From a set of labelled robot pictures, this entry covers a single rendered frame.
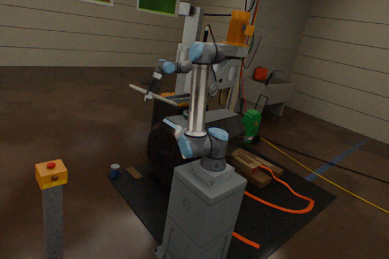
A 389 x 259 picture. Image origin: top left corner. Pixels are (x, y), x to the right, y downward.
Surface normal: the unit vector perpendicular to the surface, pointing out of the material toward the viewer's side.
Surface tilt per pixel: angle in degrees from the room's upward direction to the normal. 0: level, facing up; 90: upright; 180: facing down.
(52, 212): 90
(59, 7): 90
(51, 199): 90
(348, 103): 90
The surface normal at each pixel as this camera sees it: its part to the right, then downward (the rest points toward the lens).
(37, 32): 0.66, 0.36
